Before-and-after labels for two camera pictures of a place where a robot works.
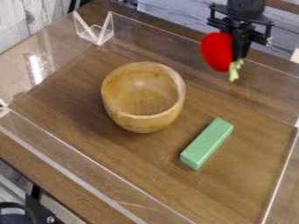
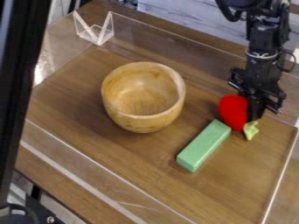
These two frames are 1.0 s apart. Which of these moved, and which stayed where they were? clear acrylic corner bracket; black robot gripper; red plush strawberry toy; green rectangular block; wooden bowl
Moved: red plush strawberry toy; black robot gripper
Stayed: green rectangular block; wooden bowl; clear acrylic corner bracket
